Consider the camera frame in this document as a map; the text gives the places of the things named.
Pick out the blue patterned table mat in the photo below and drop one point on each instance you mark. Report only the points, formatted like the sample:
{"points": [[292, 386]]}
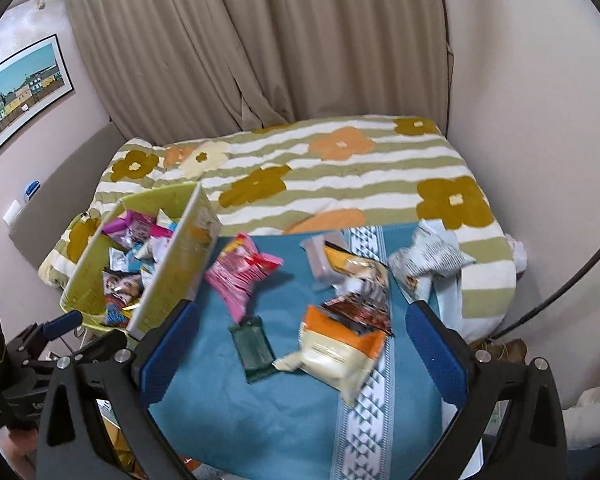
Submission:
{"points": [[290, 410]]}

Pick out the orange and cream snack packet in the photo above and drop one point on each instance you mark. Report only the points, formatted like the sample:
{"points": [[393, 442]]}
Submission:
{"points": [[330, 355]]}

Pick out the yellow cardboard box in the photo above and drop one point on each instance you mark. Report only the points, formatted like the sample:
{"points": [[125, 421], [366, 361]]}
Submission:
{"points": [[180, 270]]}

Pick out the white cloth bundle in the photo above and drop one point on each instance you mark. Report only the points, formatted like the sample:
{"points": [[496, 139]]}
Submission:
{"points": [[592, 417]]}

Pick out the crumpled white tissue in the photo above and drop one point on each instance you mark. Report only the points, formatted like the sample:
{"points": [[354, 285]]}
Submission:
{"points": [[516, 251]]}

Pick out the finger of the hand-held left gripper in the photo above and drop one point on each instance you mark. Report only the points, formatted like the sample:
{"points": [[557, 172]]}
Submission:
{"points": [[62, 324], [102, 346]]}

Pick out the dark striped snack packet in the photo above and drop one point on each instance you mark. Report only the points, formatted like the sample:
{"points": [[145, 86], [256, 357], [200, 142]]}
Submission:
{"points": [[362, 307]]}

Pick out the silver grey snack packet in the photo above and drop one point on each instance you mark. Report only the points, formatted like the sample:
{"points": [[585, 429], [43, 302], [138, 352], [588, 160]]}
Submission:
{"points": [[430, 255]]}

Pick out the black lamp pole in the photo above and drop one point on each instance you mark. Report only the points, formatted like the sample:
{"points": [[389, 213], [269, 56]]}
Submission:
{"points": [[560, 297]]}

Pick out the floral pillow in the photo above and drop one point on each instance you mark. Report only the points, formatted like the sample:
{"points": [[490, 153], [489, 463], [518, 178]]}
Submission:
{"points": [[132, 165], [77, 240]]}

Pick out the dark green snack packet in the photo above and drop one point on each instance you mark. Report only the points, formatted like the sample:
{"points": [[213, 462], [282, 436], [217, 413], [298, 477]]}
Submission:
{"points": [[252, 352]]}

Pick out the beige curtain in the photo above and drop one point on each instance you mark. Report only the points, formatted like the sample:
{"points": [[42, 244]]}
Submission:
{"points": [[260, 40]]}

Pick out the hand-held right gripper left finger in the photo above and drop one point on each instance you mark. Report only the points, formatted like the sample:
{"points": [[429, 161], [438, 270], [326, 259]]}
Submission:
{"points": [[170, 347]]}

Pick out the blue and white small device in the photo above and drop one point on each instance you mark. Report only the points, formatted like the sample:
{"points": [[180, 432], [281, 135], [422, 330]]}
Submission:
{"points": [[32, 190]]}

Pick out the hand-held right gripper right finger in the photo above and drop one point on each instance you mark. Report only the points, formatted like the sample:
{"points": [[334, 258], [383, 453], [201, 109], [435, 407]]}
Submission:
{"points": [[437, 352]]}

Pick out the white wall switch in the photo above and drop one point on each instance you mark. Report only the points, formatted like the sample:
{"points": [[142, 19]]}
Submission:
{"points": [[12, 212]]}

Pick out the grey headboard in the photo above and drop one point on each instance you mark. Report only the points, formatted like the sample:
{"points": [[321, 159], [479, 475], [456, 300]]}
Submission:
{"points": [[65, 180]]}

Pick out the floral striped blanket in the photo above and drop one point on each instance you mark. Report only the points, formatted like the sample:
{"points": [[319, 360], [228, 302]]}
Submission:
{"points": [[360, 180]]}

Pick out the wall poster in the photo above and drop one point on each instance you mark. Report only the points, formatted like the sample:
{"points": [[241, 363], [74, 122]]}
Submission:
{"points": [[22, 92]]}

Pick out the yellow and white snack packet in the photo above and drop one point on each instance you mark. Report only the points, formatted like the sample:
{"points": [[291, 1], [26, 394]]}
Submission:
{"points": [[350, 262]]}

